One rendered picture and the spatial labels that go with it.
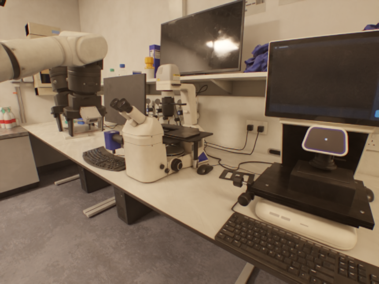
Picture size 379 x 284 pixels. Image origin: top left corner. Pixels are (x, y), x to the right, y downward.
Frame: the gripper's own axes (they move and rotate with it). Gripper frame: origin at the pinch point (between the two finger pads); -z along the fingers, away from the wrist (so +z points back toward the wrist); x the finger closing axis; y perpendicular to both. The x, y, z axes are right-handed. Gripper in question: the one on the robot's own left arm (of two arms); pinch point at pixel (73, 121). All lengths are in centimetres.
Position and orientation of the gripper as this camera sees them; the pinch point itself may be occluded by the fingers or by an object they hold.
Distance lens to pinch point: 76.3
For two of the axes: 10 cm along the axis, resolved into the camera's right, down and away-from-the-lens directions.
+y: -7.6, 0.4, 6.4
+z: -1.6, -9.8, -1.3
